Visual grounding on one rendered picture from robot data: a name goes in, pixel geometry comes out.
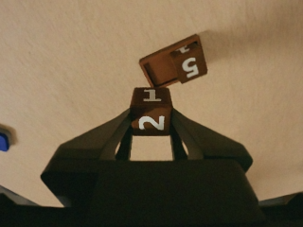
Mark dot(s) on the brown wooden calendar tray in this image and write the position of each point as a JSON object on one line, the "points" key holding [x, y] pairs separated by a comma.
{"points": [[157, 67]]}

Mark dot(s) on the brown calendar cube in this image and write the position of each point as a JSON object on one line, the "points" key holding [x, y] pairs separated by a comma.
{"points": [[151, 110], [188, 62]]}

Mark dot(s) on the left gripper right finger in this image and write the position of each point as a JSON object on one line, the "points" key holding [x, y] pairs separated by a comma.
{"points": [[204, 143]]}

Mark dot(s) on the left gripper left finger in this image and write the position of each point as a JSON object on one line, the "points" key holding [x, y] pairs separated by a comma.
{"points": [[101, 142]]}

